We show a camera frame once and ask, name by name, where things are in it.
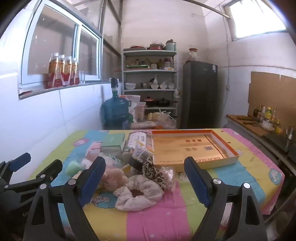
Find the white lace scrunchie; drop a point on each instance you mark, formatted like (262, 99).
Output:
(150, 187)

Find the clear plastic bag of food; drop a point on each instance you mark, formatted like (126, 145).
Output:
(165, 120)

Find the orange drink bottle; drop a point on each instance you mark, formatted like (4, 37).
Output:
(53, 74)
(68, 71)
(75, 73)
(62, 71)

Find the metal kettle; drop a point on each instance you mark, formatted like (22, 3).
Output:
(290, 133)

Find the metal bowl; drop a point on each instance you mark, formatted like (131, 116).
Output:
(145, 85)

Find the pink sheer scrunchie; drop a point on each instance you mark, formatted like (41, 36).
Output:
(168, 178)

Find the orange cardboard box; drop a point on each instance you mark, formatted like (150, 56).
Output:
(175, 148)

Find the red plate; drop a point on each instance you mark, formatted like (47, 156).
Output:
(137, 47)

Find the leopard print scrunchie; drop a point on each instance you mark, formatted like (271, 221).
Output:
(152, 172)

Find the sliding glass window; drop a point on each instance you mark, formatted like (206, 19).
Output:
(53, 37)

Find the clear plastic hair-tie packet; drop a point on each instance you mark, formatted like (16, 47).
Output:
(143, 151)

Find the grey kitchen counter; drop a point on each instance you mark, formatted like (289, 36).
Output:
(259, 143)

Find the black cooking pot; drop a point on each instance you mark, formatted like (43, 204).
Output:
(163, 103)

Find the green plush ball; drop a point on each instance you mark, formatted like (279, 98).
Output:
(74, 168)

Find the pink plastic bin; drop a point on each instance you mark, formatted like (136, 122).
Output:
(140, 112)

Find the dark sauce bottle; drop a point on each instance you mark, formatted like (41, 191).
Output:
(255, 113)

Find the black induction cooker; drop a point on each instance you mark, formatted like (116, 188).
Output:
(276, 140)

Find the floral tissue pack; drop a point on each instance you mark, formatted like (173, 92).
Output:
(134, 141)

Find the small white bowl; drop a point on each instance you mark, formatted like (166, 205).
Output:
(171, 86)
(155, 86)
(163, 86)

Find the dark grey fridge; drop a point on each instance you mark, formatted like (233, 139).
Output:
(200, 97)

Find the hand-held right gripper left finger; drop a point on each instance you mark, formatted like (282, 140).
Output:
(92, 183)

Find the white bowl on counter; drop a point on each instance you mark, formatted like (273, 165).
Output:
(267, 125)

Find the wall socket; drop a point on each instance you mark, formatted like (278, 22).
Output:
(228, 87)

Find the pink fluffy scrunchie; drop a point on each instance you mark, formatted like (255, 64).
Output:
(87, 163)

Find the metal pole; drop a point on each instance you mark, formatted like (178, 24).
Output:
(217, 10)

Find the clear drinking glass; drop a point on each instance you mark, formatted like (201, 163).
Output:
(82, 77)

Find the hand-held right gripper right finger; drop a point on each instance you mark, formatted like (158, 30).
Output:
(196, 180)

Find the small high window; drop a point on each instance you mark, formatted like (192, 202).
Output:
(254, 18)

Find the clear oil bottle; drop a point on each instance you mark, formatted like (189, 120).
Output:
(274, 114)

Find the striped cartoon blanket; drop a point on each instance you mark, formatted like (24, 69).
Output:
(150, 222)

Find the glass jar with red lid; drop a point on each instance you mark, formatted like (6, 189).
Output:
(193, 55)

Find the grey metal shelf rack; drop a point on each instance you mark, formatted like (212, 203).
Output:
(150, 71)

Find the red cooking pot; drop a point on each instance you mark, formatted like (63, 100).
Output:
(149, 102)

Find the green tray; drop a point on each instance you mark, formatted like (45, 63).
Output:
(137, 67)

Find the row of seasoning jars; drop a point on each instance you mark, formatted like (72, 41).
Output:
(159, 63)

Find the small green-topped box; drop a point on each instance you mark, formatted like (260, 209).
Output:
(113, 140)

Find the teal canister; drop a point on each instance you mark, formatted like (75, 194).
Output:
(171, 45)

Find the kitchen cleaver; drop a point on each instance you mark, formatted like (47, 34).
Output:
(251, 123)

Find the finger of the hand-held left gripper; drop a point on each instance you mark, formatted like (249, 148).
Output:
(49, 170)
(20, 160)

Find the teddy bear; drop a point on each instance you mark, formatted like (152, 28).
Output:
(113, 177)

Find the blue water jug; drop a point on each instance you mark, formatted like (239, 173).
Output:
(114, 111)

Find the black water pump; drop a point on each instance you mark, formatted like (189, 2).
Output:
(114, 85)

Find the stack of white bowls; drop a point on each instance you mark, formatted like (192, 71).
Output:
(130, 86)

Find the white printed sack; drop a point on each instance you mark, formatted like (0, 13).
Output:
(132, 100)

